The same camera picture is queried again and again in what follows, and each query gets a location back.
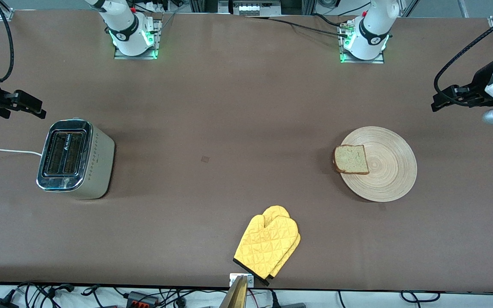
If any round light wooden plate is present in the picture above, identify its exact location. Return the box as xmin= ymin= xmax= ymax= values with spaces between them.
xmin=340 ymin=126 xmax=417 ymax=202

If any brown-crusted bread slice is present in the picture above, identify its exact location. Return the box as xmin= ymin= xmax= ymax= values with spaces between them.
xmin=333 ymin=145 xmax=370 ymax=175

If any cream and chrome toaster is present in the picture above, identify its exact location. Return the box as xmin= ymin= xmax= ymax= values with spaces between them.
xmin=36 ymin=118 xmax=115 ymax=200

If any yellow quilted oven mitt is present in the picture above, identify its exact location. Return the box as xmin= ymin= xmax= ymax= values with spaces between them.
xmin=253 ymin=206 xmax=301 ymax=286
xmin=233 ymin=207 xmax=298 ymax=281

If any white power strip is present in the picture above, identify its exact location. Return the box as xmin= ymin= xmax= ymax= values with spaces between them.
xmin=232 ymin=0 xmax=281 ymax=16

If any black box with red buttons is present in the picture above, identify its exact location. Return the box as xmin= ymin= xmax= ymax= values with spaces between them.
xmin=126 ymin=291 xmax=160 ymax=307

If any golden metal pole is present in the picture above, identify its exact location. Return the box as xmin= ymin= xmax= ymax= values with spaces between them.
xmin=219 ymin=275 xmax=248 ymax=308

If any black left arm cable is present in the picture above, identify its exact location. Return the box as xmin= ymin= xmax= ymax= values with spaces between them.
xmin=434 ymin=0 xmax=493 ymax=107

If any white toaster power cord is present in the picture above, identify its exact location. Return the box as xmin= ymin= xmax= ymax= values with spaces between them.
xmin=0 ymin=148 xmax=43 ymax=156

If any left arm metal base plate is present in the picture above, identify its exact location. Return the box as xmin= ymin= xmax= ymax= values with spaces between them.
xmin=339 ymin=19 xmax=385 ymax=65

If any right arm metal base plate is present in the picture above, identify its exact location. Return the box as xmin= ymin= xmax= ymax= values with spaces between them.
xmin=114 ymin=19 xmax=162 ymax=60

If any long black table cable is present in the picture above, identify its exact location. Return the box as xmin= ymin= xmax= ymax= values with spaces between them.
xmin=246 ymin=16 xmax=350 ymax=37

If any tangled black cable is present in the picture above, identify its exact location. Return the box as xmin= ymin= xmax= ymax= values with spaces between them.
xmin=15 ymin=281 xmax=76 ymax=300

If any looped black cable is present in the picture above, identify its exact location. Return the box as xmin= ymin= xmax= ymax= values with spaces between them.
xmin=401 ymin=291 xmax=440 ymax=303

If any small metal table bracket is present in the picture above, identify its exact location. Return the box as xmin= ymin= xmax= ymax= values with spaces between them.
xmin=229 ymin=274 xmax=254 ymax=287

